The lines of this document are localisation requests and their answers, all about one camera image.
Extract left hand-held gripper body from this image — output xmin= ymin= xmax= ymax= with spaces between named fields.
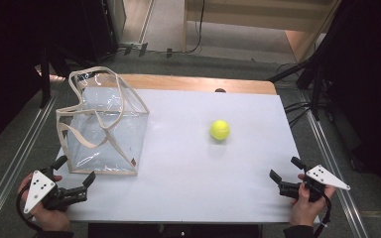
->
xmin=23 ymin=165 xmax=89 ymax=214

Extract black metal stand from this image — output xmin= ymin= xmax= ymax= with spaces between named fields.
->
xmin=38 ymin=43 xmax=67 ymax=109

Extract white table mat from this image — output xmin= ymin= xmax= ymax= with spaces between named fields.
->
xmin=54 ymin=87 xmax=320 ymax=224

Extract black tripod stand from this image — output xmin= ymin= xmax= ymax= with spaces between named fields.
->
xmin=266 ymin=46 xmax=333 ymax=123

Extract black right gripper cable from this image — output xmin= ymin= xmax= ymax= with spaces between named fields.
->
xmin=313 ymin=184 xmax=333 ymax=238

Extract black floor cables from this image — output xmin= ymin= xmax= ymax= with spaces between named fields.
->
xmin=283 ymin=100 xmax=314 ymax=129

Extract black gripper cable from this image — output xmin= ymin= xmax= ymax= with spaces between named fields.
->
xmin=313 ymin=184 xmax=333 ymax=238
xmin=15 ymin=187 xmax=45 ymax=233

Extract person's left hand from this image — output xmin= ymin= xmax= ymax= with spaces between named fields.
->
xmin=17 ymin=173 xmax=71 ymax=232

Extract light wooden furniture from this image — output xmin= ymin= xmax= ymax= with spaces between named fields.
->
xmin=182 ymin=0 xmax=343 ymax=64

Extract clear tote bag beige trim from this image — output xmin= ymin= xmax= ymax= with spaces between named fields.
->
xmin=55 ymin=65 xmax=151 ymax=177

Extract black curtain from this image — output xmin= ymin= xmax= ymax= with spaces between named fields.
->
xmin=314 ymin=0 xmax=381 ymax=209
xmin=0 ymin=0 xmax=119 ymax=157

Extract person's right hand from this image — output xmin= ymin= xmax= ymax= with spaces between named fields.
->
xmin=289 ymin=174 xmax=337 ymax=228

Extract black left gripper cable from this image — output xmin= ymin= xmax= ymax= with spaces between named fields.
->
xmin=15 ymin=187 xmax=45 ymax=233

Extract black hanging cable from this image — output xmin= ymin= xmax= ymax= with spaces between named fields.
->
xmin=186 ymin=0 xmax=206 ymax=56

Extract metal floor rail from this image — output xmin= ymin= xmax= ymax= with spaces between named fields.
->
xmin=297 ymin=88 xmax=370 ymax=238
xmin=0 ymin=95 xmax=58 ymax=234

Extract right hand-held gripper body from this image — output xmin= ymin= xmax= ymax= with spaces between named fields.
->
xmin=278 ymin=164 xmax=351 ymax=203

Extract yellow tennis ball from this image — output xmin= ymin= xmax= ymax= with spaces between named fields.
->
xmin=209 ymin=119 xmax=231 ymax=142

